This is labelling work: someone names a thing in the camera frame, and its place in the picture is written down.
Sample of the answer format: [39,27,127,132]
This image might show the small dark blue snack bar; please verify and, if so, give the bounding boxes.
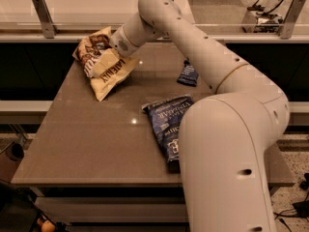
[177,60,199,87]

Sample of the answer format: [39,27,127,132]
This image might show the right metal railing bracket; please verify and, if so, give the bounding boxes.
[279,0,306,39]

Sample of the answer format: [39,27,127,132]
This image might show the brown table frame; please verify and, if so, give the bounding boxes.
[33,186,278,227]

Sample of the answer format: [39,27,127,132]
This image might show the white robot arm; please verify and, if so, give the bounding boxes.
[110,0,290,232]

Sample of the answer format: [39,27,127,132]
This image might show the blue Kettle chip bag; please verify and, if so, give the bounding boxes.
[142,95,194,163]

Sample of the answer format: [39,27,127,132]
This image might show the brown and cream chip bag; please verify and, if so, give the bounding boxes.
[73,27,139,102]

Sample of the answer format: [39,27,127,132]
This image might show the glass railing panel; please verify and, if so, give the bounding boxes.
[0,0,309,34]

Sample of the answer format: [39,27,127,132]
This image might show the left metal railing bracket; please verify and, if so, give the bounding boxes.
[32,0,57,39]

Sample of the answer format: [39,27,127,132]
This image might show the orange round objects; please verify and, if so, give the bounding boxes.
[37,218,56,232]

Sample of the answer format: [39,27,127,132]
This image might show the white machine with cables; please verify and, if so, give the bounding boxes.
[241,0,285,33]

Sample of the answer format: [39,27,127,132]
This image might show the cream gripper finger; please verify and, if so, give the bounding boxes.
[93,48,120,77]

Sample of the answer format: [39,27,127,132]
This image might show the black cables on floor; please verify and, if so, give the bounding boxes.
[271,172,309,232]

